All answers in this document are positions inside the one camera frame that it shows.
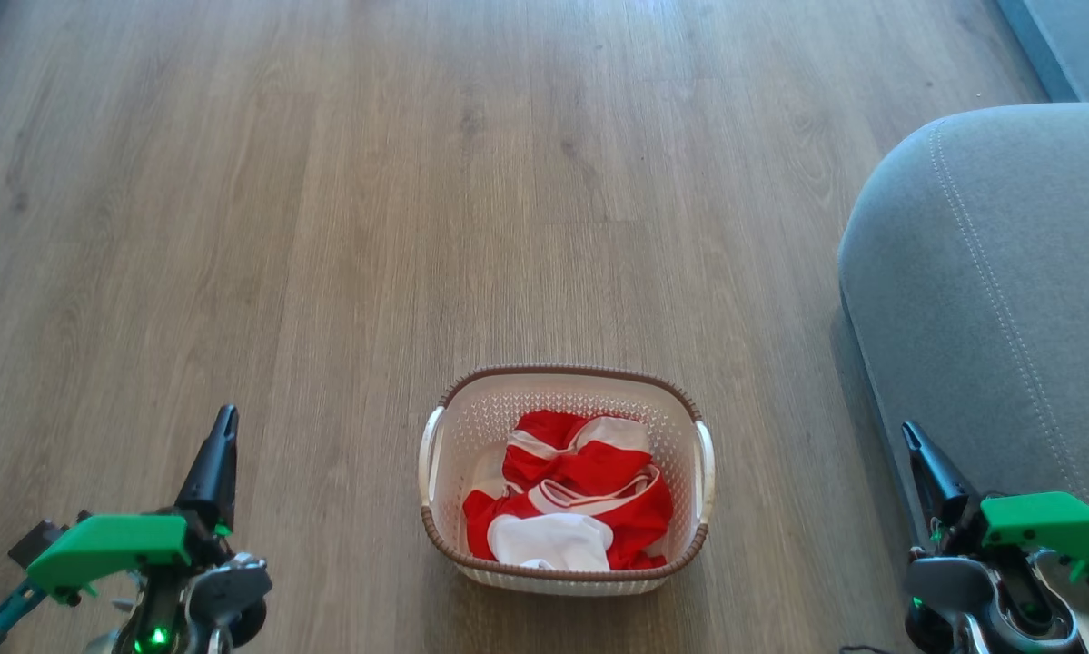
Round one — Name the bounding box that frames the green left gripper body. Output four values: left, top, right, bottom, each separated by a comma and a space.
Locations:
26, 511, 236, 602

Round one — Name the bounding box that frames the grey fabric sofa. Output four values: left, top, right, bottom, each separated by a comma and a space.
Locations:
838, 102, 1089, 546

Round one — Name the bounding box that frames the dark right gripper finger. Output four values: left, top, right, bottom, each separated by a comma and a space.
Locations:
901, 421, 973, 547

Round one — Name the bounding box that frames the teal cable connector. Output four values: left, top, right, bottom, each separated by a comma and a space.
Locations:
0, 581, 51, 648

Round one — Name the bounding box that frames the red and white garment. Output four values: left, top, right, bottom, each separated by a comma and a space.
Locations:
462, 410, 675, 572

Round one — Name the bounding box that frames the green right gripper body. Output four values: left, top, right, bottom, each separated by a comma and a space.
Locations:
928, 490, 1089, 588

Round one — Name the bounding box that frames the white plastic laundry basket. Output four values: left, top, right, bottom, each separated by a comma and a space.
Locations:
418, 364, 717, 597

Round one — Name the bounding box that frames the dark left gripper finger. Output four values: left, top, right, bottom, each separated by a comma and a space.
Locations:
174, 405, 239, 533

